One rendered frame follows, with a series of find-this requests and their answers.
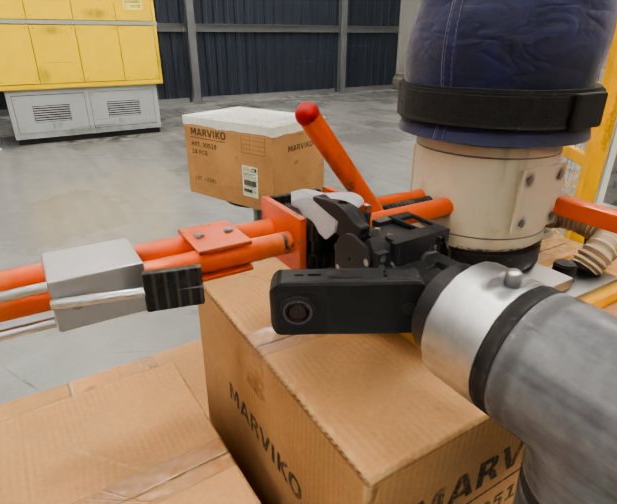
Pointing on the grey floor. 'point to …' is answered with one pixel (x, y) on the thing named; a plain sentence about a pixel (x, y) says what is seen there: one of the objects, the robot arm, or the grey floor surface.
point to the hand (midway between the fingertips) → (293, 232)
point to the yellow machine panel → (73, 66)
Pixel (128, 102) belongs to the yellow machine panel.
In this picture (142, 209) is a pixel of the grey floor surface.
